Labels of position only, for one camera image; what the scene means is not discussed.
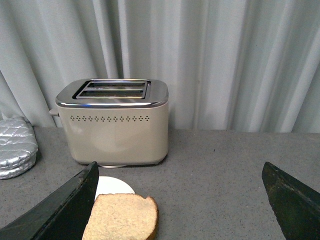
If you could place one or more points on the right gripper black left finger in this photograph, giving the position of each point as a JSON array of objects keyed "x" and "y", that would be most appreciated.
[{"x": 63, "y": 215}]

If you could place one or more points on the beige two-slot toaster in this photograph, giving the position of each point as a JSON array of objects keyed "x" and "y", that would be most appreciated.
[{"x": 115, "y": 122}]

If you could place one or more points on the brown bread slice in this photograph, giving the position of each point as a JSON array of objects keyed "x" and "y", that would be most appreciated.
[{"x": 122, "y": 216}]

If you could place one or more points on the white round plate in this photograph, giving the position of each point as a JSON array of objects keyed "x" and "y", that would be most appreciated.
[{"x": 111, "y": 185}]

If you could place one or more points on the lower silver quilted oven mitt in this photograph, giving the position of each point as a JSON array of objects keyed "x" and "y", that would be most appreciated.
[{"x": 15, "y": 170}]

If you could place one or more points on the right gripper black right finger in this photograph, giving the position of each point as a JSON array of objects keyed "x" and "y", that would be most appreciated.
[{"x": 295, "y": 204}]

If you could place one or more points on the grey curtain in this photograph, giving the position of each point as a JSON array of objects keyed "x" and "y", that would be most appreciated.
[{"x": 242, "y": 65}]

